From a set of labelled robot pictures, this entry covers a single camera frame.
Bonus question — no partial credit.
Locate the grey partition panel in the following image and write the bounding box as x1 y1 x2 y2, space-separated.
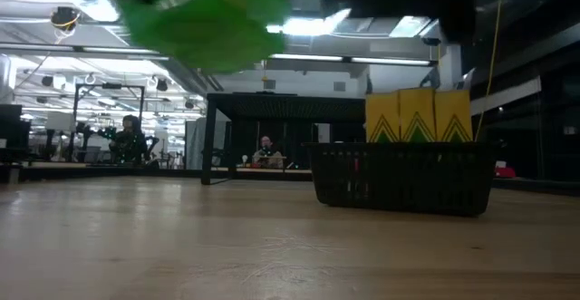
184 117 227 170

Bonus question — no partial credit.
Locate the person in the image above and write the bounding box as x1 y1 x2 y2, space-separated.
252 135 287 169
108 114 162 165

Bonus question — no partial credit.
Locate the yellow hanging cable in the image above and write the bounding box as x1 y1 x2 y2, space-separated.
473 0 505 141

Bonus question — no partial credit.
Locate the black monitor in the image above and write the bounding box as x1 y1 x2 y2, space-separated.
0 103 31 163

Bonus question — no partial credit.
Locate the black plastic basket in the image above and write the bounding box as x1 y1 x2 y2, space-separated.
302 140 499 218

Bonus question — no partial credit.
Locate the black ceiling cable reel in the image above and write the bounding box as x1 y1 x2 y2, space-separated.
49 5 83 33

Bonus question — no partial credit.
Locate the long linear ceiling light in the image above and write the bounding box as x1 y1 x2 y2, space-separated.
0 41 439 68

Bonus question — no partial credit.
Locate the green plastic basket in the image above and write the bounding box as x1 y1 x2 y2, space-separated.
106 0 294 74

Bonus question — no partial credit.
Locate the red white box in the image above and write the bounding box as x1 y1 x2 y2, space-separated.
493 160 517 179

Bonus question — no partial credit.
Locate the black background rig frame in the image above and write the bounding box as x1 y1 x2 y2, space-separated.
72 82 146 165

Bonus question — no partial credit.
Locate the yellow green crayon box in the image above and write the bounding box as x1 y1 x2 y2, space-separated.
398 87 437 144
433 89 475 143
364 92 401 144

